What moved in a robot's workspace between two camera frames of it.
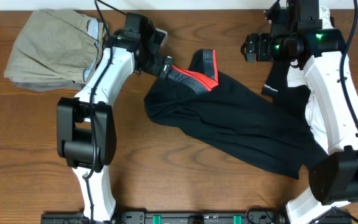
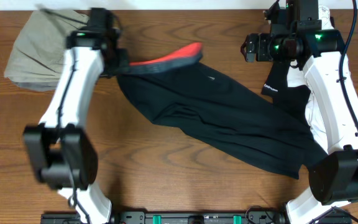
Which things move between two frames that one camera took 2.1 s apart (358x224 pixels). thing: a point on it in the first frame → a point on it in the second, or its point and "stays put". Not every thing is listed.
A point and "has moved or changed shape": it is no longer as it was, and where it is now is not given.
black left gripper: [156, 70] → [123, 55]
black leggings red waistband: [269, 128] has moved or changed shape
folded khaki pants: [55, 50] stays put
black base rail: [225, 217] stays put
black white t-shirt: [283, 74] stays put
